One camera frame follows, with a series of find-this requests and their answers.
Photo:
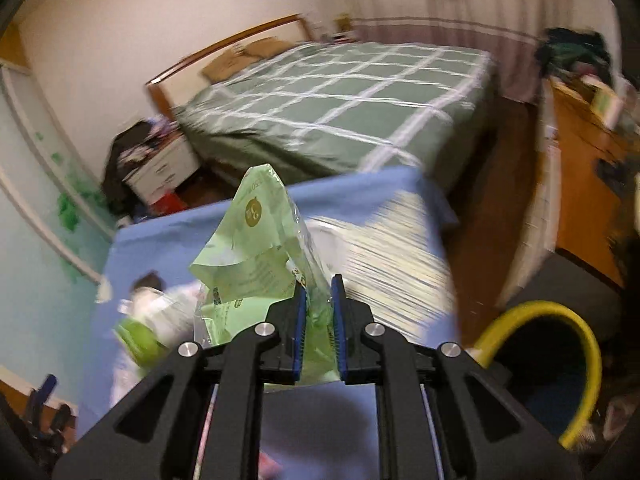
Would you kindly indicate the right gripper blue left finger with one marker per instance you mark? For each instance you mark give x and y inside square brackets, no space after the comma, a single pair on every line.
[300,304]

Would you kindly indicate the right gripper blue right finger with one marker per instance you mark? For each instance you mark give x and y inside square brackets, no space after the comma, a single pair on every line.
[338,298]

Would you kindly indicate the light green plastic bag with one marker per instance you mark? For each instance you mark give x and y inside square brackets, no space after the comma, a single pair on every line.
[260,251]

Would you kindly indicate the clear green cap bottle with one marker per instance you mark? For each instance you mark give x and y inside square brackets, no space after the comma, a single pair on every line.
[156,321]

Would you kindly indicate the yellow rimmed dark trash bin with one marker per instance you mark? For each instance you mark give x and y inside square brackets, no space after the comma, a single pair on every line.
[548,358]

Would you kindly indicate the blue patterned tablecloth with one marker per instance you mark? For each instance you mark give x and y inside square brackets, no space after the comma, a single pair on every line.
[206,414]

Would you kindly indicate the bed with green plaid duvet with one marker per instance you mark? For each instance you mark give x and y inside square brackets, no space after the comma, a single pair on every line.
[316,111]

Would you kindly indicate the white bedside nightstand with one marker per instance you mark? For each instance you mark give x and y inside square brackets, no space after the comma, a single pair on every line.
[164,172]

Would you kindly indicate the sliding glass wardrobe door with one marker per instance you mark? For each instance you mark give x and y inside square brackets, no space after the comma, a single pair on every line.
[55,236]

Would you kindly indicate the dark clothes pile on nightstand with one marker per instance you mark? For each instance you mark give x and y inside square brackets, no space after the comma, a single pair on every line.
[130,150]

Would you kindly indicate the brown left pillow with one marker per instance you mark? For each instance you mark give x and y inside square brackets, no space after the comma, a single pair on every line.
[227,65]

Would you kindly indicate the brown pillow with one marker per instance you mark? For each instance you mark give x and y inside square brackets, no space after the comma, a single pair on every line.
[227,65]
[267,48]

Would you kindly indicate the brown right pillow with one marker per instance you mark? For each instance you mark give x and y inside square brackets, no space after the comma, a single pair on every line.
[267,48]

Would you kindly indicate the wooden headboard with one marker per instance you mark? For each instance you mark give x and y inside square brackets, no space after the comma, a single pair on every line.
[181,81]

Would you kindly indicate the wooden desk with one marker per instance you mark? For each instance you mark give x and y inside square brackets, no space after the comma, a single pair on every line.
[572,210]

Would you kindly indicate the yellow tissue box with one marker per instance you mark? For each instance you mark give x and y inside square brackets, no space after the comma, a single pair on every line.
[343,23]

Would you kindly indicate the pink white striped curtain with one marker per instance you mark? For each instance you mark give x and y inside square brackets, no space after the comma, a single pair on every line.
[509,30]

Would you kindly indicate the clothes pile on desk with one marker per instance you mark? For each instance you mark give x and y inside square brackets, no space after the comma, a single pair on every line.
[562,51]

